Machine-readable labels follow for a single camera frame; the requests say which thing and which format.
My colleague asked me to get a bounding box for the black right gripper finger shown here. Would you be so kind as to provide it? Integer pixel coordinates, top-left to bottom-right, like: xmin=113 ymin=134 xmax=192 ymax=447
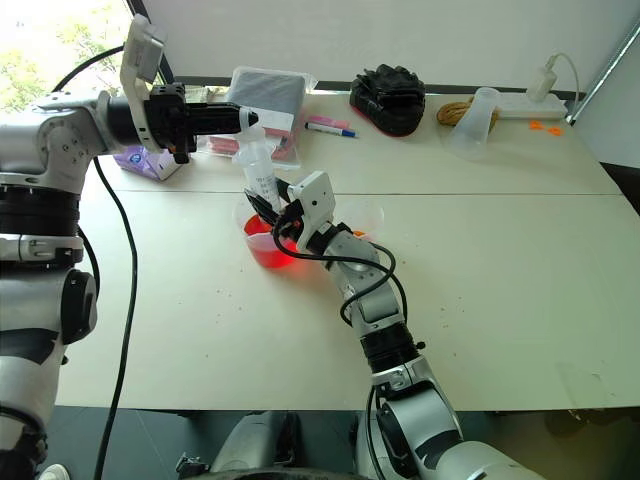
xmin=242 ymin=187 xmax=279 ymax=227
xmin=273 ymin=174 xmax=301 ymax=214

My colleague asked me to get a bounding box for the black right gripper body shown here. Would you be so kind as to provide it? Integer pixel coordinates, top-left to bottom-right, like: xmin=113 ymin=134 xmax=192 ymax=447
xmin=272 ymin=198 xmax=307 ymax=247

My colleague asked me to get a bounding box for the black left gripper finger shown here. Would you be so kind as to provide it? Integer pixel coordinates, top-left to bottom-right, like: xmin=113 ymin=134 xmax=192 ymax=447
xmin=186 ymin=118 xmax=260 ymax=137
xmin=186 ymin=101 xmax=260 ymax=121

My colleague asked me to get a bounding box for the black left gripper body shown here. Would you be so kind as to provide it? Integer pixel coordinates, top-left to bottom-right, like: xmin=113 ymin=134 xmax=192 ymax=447
xmin=143 ymin=83 xmax=200 ymax=165

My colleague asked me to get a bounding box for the clear plastic bottle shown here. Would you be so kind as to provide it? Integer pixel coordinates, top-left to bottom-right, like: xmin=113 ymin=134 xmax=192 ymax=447
xmin=231 ymin=106 xmax=282 ymax=214

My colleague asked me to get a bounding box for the clear cup with red liquid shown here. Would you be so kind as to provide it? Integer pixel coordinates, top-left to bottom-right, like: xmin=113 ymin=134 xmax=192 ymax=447
xmin=231 ymin=199 xmax=307 ymax=270

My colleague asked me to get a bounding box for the red packet in clear bag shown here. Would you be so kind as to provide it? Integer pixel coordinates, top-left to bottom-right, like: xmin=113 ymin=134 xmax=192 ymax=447
xmin=205 ymin=133 xmax=242 ymax=157

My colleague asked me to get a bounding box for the purple tissue pack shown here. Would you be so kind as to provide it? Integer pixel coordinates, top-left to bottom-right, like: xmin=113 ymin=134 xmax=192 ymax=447
xmin=111 ymin=143 xmax=184 ymax=182

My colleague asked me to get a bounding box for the clear bag with grey pad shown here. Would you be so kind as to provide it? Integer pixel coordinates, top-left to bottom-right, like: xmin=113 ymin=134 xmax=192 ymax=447
xmin=223 ymin=66 xmax=312 ymax=170

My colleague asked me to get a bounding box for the blue capped white marker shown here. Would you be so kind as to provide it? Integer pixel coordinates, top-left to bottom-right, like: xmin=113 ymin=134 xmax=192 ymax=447
xmin=304 ymin=121 xmax=360 ymax=140

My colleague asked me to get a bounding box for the pink plastic strip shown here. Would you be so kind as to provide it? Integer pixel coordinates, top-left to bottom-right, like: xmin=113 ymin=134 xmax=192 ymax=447
xmin=306 ymin=114 xmax=350 ymax=129

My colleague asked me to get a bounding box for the black and red glove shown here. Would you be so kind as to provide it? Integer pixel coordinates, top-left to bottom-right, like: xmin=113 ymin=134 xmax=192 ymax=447
xmin=348 ymin=63 xmax=427 ymax=137

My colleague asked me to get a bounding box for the clear plastic beaker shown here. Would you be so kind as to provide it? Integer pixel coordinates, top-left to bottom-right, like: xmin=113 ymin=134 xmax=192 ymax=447
xmin=446 ymin=86 xmax=502 ymax=162

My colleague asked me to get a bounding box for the grey rounded body shell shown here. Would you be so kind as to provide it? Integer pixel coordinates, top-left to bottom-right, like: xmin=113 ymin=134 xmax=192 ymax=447
xmin=208 ymin=409 xmax=362 ymax=480

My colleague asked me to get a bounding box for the white power strip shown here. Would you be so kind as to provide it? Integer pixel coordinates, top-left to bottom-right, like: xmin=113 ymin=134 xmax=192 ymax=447
xmin=492 ymin=93 xmax=570 ymax=120

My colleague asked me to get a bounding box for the grey metal pole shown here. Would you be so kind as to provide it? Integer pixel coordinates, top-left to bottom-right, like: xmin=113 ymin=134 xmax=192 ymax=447
xmin=568 ymin=33 xmax=640 ymax=126

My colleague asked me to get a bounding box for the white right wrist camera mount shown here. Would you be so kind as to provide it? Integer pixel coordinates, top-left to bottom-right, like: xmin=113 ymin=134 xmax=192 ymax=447
xmin=286 ymin=170 xmax=337 ymax=252

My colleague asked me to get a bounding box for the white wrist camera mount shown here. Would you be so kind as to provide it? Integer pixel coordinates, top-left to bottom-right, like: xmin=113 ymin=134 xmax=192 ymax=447
xmin=118 ymin=13 xmax=169 ymax=154
xmin=286 ymin=170 xmax=337 ymax=252

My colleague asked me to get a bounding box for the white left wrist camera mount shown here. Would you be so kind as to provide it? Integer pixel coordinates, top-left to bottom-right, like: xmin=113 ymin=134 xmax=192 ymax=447
xmin=118 ymin=13 xmax=169 ymax=154

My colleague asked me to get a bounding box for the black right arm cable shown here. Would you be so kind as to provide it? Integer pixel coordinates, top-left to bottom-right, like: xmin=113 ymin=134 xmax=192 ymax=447
xmin=272 ymin=219 xmax=409 ymax=329

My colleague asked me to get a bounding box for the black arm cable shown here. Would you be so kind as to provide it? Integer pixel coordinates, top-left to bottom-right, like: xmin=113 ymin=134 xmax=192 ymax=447
xmin=49 ymin=44 xmax=140 ymax=480
xmin=272 ymin=219 xmax=409 ymax=329

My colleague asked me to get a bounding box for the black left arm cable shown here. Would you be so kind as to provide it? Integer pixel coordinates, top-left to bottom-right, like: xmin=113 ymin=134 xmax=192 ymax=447
xmin=49 ymin=44 xmax=140 ymax=480

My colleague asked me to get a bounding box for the brown rope coil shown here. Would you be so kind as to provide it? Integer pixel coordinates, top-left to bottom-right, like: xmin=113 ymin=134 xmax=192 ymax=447
xmin=435 ymin=96 xmax=502 ymax=127

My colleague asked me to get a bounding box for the white plug adapter with cable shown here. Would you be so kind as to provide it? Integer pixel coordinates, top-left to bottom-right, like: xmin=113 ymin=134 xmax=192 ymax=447
xmin=526 ymin=51 xmax=582 ymax=107

